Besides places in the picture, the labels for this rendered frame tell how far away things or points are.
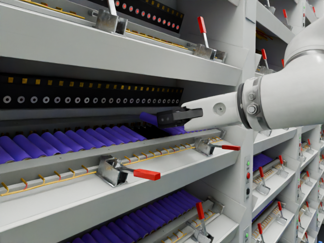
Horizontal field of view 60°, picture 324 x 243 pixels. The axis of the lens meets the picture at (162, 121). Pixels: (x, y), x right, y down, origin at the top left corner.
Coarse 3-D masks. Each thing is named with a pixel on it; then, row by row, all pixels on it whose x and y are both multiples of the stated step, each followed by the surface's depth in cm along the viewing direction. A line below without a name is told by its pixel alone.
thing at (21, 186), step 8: (192, 144) 61; (128, 160) 45; (136, 160) 46; (88, 168) 39; (96, 168) 39; (48, 176) 34; (56, 176) 34; (64, 176) 35; (72, 176) 36; (16, 184) 31; (24, 184) 31; (32, 184) 32; (40, 184) 33; (0, 192) 29; (8, 192) 30
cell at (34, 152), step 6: (18, 138) 38; (24, 138) 38; (18, 144) 38; (24, 144) 37; (30, 144) 37; (24, 150) 37; (30, 150) 36; (36, 150) 36; (30, 156) 36; (36, 156) 36
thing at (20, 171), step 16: (128, 144) 46; (144, 144) 48; (160, 144) 51; (176, 144) 56; (32, 160) 33; (48, 160) 34; (64, 160) 35; (80, 160) 37; (96, 160) 40; (144, 160) 46; (0, 176) 29; (16, 176) 31; (32, 176) 32; (80, 176) 36; (16, 192) 29
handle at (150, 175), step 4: (116, 160) 38; (120, 160) 38; (116, 164) 38; (116, 168) 38; (120, 168) 37; (124, 168) 37; (128, 168) 37; (124, 172) 37; (128, 172) 36; (132, 172) 36; (136, 172) 35; (140, 172) 35; (144, 172) 35; (148, 172) 35; (152, 172) 35; (156, 172) 35; (136, 176) 35; (140, 176) 35; (144, 176) 35; (148, 176) 34; (152, 176) 34; (156, 176) 34; (160, 176) 35
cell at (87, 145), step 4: (68, 132) 45; (72, 132) 45; (68, 136) 45; (72, 136) 44; (76, 136) 44; (80, 136) 45; (76, 140) 44; (80, 140) 44; (84, 140) 44; (80, 144) 43; (84, 144) 43; (88, 144) 43; (88, 148) 42; (92, 148) 43
